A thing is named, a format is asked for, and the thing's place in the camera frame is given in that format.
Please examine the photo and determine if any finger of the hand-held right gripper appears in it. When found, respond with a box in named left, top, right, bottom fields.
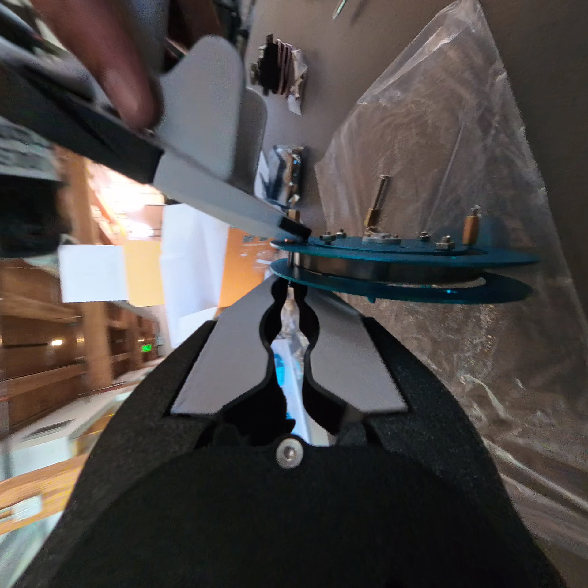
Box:
left=232, top=89, right=268, bottom=194
left=154, top=37, right=311, bottom=242

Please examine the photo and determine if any blue round turntable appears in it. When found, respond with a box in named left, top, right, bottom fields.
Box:
left=269, top=232, right=541, bottom=305

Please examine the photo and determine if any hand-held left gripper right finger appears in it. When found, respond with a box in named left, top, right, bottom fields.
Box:
left=296, top=276, right=409, bottom=435

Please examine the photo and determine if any orange box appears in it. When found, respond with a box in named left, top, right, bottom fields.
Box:
left=220, top=227, right=288, bottom=308

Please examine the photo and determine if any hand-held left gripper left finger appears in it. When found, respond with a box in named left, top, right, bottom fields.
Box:
left=170, top=275, right=295, bottom=445

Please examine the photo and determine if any silvery parts bag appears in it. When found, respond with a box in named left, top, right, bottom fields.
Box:
left=271, top=145, right=306, bottom=205

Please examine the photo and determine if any small white box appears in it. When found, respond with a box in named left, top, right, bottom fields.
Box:
left=59, top=245, right=127, bottom=303

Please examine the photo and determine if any large white box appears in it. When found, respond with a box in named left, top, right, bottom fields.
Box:
left=162, top=204, right=230, bottom=347

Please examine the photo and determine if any white instruction sheet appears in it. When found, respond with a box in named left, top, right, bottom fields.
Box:
left=256, top=149, right=276, bottom=201

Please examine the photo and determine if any person's right hand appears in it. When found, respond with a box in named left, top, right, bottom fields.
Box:
left=32, top=0, right=226, bottom=130

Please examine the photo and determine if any yellow box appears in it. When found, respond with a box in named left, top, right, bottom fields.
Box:
left=124, top=241, right=165, bottom=307

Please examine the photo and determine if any clear plastic bag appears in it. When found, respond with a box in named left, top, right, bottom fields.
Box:
left=315, top=0, right=588, bottom=520

